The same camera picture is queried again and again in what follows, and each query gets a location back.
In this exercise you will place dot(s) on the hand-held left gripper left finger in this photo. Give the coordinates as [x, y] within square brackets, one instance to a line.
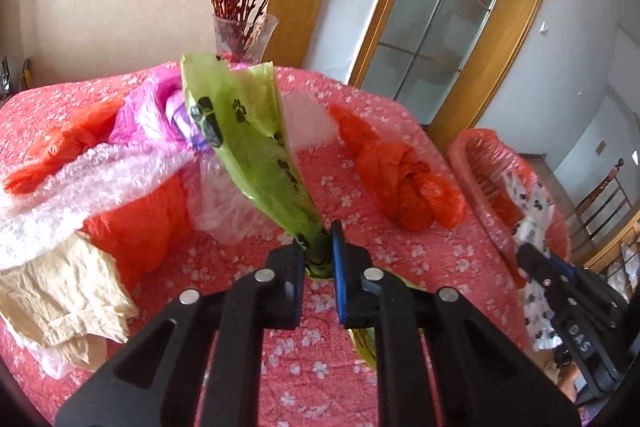
[287, 287]

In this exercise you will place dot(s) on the beige wall plate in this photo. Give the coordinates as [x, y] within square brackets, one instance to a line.
[598, 148]

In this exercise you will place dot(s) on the frosted glass sliding door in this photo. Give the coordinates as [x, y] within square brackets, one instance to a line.
[440, 7]

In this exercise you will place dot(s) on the pink floral tablecloth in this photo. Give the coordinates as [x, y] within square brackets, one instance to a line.
[440, 267]

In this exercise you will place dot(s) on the clear bubble wrap sheet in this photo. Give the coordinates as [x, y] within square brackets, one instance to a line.
[75, 197]

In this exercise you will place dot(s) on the beige plastic bag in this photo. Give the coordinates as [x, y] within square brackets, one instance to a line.
[60, 292]

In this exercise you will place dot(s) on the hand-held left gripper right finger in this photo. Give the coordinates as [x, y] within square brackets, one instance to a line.
[340, 287]

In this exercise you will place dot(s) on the green paw print plastic bag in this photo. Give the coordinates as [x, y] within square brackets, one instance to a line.
[240, 127]

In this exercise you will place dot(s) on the pink plastic bag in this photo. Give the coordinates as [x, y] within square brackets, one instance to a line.
[145, 107]

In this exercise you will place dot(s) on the white paw print plastic bag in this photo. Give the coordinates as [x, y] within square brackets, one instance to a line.
[537, 317]

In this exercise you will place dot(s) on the translucent red bin liner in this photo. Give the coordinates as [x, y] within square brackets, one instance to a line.
[500, 207]

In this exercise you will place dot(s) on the wooden door frame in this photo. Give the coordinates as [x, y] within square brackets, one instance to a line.
[500, 72]

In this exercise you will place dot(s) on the orange plastic bag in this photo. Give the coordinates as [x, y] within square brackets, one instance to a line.
[75, 132]
[140, 232]
[400, 177]

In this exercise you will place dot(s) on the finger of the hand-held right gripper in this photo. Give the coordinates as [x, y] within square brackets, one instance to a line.
[545, 279]
[560, 264]

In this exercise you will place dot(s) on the white wall switch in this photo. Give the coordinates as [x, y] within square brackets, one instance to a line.
[544, 28]

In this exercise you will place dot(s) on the dark wooden chair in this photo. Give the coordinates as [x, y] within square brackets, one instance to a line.
[600, 197]

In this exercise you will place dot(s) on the clear glass vase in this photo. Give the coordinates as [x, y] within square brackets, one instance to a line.
[235, 37]

